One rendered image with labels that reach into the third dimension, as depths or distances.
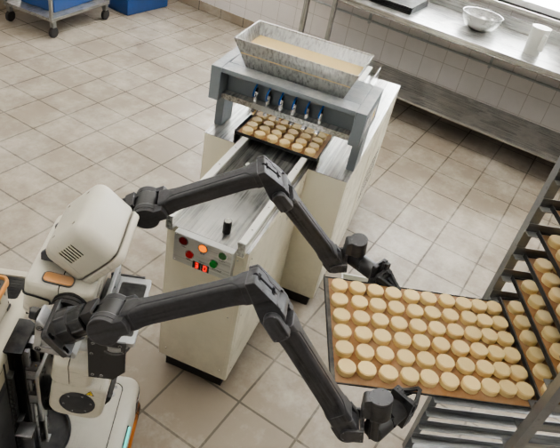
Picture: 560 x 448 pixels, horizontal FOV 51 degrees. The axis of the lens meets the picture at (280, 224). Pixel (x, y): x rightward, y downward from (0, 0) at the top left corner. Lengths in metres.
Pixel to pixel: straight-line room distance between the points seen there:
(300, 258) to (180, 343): 0.76
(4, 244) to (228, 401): 1.51
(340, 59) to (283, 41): 0.28
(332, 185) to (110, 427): 1.36
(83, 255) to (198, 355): 1.27
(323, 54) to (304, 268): 1.06
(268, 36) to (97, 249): 1.65
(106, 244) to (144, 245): 1.96
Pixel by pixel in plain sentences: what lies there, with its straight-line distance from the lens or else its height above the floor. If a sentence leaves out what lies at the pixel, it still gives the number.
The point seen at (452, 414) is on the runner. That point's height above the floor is 0.41.
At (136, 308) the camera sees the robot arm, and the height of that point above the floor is 1.24.
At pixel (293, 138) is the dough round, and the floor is 0.92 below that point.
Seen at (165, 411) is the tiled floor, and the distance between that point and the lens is 2.68.
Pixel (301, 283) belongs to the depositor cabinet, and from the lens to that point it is 3.06.
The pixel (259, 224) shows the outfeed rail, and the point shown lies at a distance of 2.17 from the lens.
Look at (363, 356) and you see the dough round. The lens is 1.61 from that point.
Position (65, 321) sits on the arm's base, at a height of 1.17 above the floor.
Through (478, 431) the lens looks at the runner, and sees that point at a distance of 2.58.
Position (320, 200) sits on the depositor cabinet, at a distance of 2.73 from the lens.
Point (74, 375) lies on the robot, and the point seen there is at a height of 0.80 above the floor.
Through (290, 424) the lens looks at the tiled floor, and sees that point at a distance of 2.71.
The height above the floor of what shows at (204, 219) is 0.84.
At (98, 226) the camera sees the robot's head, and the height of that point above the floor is 1.31.
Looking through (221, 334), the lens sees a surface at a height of 0.37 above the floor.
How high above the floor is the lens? 2.23
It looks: 37 degrees down
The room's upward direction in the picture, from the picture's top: 13 degrees clockwise
